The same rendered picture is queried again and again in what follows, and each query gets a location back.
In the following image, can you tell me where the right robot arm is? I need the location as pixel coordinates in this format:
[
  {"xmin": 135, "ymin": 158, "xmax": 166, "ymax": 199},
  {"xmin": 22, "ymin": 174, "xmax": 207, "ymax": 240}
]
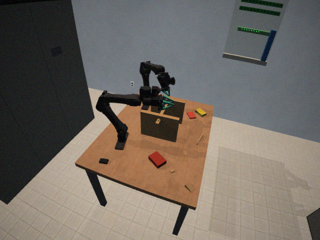
[{"xmin": 96, "ymin": 86, "xmax": 161, "ymax": 150}]

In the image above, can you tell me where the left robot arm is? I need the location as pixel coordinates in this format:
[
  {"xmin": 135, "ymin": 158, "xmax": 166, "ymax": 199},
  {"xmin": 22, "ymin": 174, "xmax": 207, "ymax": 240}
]
[{"xmin": 139, "ymin": 61, "xmax": 175, "ymax": 110}]

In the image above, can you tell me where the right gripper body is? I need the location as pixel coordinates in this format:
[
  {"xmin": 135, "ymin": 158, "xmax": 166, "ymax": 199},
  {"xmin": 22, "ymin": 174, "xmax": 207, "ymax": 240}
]
[{"xmin": 150, "ymin": 94, "xmax": 164, "ymax": 111}]

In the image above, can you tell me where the brown wooden rail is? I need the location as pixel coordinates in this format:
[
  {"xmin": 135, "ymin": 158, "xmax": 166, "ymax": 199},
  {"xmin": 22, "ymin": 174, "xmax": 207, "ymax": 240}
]
[{"xmin": 155, "ymin": 104, "xmax": 169, "ymax": 128}]

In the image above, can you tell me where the yellow sponge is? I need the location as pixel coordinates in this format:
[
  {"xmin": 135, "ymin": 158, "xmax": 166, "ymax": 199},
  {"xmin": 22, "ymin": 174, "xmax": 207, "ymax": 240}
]
[{"xmin": 195, "ymin": 108, "xmax": 207, "ymax": 117}]

